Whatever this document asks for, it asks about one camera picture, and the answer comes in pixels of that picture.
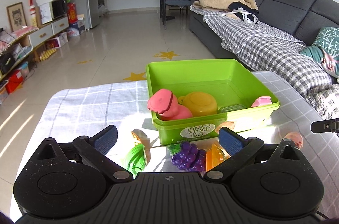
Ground orange toy fruit slice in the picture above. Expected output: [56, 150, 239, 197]
[206, 142, 231, 171]

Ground purple toy grapes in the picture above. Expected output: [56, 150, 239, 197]
[168, 142, 207, 172]

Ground pink toy mushroom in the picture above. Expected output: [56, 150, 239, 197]
[147, 89, 192, 121]

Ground grey checked table cloth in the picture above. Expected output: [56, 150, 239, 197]
[20, 72, 338, 217]

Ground green toy vegetable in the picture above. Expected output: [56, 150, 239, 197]
[126, 144, 147, 175]

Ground pink toy milk carton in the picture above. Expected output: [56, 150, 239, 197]
[251, 96, 272, 108]

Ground yellow toy cup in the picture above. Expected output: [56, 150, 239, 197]
[178, 91, 218, 117]

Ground green plastic storage box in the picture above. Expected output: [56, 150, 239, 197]
[146, 59, 280, 145]

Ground teal patterned cushion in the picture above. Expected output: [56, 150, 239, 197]
[300, 27, 339, 79]

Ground plaid sofa blanket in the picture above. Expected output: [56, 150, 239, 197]
[190, 6, 338, 119]

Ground dark grey sofa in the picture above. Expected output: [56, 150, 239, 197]
[189, 0, 338, 71]

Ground wooden white drawer cabinet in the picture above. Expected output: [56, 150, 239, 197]
[1, 16, 69, 80]

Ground black white clothing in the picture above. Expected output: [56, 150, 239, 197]
[229, 2, 259, 24]

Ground red gift box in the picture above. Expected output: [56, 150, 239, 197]
[67, 3, 78, 24]

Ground white microwave oven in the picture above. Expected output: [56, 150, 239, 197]
[39, 0, 67, 24]

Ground framed bear picture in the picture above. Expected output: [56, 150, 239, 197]
[6, 2, 27, 31]

